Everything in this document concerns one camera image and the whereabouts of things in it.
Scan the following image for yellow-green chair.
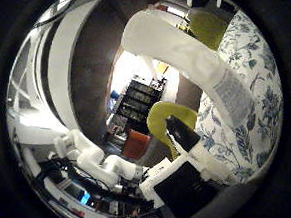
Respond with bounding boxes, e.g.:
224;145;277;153
187;8;233;53
143;100;200;161

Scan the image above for red box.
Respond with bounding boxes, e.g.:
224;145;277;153
121;129;154;162

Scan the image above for white spray bottle blue print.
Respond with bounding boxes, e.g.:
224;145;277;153
115;7;262;132

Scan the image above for black shelf unit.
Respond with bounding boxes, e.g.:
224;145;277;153
113;78;164;132

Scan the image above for black cable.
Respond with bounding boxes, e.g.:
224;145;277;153
35;157;116;196

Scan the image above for blue floral white tablecloth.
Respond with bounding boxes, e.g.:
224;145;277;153
191;7;291;186

